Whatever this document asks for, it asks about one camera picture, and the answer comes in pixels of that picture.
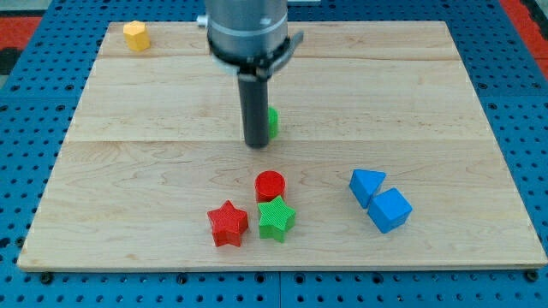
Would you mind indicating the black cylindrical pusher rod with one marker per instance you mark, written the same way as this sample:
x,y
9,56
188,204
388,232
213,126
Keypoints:
x,y
253,95

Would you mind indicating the green circle block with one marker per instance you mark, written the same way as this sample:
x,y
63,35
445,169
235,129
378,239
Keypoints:
x,y
273,122

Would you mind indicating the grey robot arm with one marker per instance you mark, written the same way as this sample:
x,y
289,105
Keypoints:
x,y
251,36

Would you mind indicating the red circle block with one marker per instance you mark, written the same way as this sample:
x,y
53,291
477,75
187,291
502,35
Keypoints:
x,y
268,185

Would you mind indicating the yellow hexagon block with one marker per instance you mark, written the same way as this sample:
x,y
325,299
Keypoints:
x,y
136,35

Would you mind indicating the green star block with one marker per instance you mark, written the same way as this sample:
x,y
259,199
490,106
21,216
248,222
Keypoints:
x,y
275,219

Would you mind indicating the red star block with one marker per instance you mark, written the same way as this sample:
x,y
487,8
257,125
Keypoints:
x,y
228,224

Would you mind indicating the blue triangle block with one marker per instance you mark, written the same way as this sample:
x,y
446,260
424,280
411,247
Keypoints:
x,y
365,184

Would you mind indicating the wooden board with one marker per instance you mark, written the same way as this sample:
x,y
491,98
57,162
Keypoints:
x,y
156,142

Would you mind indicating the blue cube block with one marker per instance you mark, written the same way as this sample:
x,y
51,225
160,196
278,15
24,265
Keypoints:
x,y
389,210

